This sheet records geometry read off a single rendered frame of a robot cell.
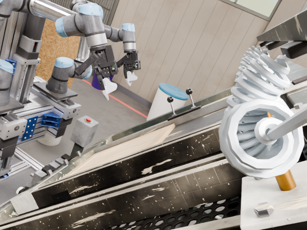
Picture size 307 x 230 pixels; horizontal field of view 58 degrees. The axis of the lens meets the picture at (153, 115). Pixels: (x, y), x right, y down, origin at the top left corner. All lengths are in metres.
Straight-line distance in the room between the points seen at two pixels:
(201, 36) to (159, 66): 0.93
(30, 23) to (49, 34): 1.66
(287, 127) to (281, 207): 0.11
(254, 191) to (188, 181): 0.25
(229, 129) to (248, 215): 0.10
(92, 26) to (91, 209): 0.66
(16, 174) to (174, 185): 2.08
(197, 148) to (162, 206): 0.29
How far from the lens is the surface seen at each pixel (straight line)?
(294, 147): 0.24
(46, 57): 3.51
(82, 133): 2.02
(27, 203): 1.27
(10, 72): 1.66
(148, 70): 5.34
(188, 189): 0.57
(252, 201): 0.31
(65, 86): 2.05
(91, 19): 1.08
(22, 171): 2.59
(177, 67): 5.13
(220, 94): 1.70
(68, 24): 1.13
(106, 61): 1.10
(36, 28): 1.81
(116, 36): 1.73
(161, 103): 4.54
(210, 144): 0.83
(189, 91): 1.54
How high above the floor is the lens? 1.86
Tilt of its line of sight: 21 degrees down
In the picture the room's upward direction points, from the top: 25 degrees clockwise
